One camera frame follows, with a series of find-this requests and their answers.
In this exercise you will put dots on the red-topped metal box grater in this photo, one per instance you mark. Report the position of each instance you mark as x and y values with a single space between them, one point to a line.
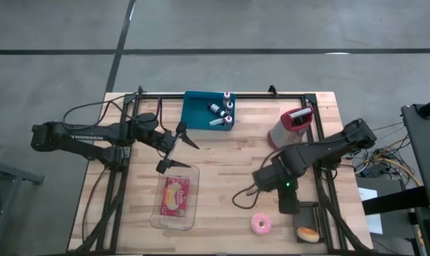
282 137

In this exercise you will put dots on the purple food colouring bottle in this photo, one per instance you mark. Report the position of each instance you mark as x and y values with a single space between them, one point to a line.
226 96

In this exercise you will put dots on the grey metal stand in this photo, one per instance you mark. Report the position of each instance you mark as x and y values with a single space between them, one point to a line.
8 170

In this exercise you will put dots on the black food colouring bottle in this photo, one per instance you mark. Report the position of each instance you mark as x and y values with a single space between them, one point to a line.
229 106
216 109
216 122

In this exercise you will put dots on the pink food colouring bottle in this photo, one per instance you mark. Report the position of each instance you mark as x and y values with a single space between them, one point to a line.
228 119

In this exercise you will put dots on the pink sprinkled toy donut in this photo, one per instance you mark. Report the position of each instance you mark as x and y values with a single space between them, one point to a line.
254 224

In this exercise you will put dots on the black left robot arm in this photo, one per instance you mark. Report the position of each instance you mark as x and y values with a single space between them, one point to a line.
83 135

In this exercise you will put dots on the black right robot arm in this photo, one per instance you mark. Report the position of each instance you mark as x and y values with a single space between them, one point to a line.
317 149

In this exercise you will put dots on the clear plastic container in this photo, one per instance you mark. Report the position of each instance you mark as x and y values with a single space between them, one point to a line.
172 224

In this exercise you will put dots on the blue plastic bin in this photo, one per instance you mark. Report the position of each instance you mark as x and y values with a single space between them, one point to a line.
197 113

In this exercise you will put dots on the black aluminium table frame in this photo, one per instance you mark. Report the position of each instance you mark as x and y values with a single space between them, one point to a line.
115 199

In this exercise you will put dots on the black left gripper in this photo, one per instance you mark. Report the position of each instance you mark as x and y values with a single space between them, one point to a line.
165 142

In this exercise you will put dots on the black perforated tray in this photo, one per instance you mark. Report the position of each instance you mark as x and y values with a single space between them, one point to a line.
307 220

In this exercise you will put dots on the white paper sheet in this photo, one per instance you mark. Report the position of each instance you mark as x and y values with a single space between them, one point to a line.
366 193

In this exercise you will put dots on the grey equipment cart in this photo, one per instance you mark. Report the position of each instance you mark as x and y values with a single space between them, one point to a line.
424 149

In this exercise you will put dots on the orange glazed toy donut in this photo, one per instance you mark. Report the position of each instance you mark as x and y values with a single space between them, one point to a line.
308 234

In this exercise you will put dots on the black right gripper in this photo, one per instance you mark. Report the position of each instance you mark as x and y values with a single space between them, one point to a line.
289 202

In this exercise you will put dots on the red snack packet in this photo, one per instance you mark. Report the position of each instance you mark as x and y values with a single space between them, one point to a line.
173 199

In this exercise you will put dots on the black bar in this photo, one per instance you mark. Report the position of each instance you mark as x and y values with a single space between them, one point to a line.
396 201

